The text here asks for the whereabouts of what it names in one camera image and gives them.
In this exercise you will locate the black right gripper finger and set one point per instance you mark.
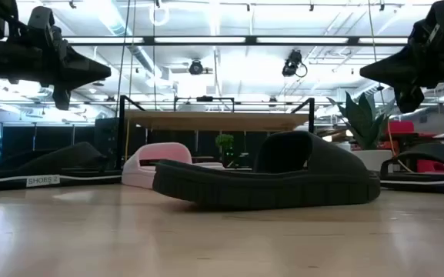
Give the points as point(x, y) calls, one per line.
point(408, 96)
point(398, 61)

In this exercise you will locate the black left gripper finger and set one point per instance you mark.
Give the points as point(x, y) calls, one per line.
point(63, 92)
point(71, 61)

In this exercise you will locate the black white-edged flip-flop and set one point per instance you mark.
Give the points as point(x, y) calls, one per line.
point(418, 177)
point(71, 157)

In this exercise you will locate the pink foam slide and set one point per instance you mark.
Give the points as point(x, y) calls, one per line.
point(141, 173)

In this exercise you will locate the black chunky foam slide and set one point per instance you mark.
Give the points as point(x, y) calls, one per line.
point(283, 188)

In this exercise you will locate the wooden shelf board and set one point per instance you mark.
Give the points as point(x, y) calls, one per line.
point(214, 121)

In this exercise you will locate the red and black chair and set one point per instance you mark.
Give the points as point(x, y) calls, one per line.
point(400, 127)

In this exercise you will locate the green artificial plant leaves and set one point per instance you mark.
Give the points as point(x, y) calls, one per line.
point(360, 119)

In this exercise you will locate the wooden shoe rack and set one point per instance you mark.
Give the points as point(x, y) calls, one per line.
point(121, 134)

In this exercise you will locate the white plant pot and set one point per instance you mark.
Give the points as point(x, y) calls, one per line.
point(371, 159)

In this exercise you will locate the black round ceiling spotlight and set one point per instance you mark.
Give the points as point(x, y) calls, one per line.
point(195, 67)

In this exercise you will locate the black overhead rig crossbar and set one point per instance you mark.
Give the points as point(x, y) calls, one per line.
point(250, 39)

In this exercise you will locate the small green background plant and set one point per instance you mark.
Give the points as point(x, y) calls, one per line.
point(224, 140)

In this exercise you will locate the black ceiling-mounted camera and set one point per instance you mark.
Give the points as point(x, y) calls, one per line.
point(292, 63)

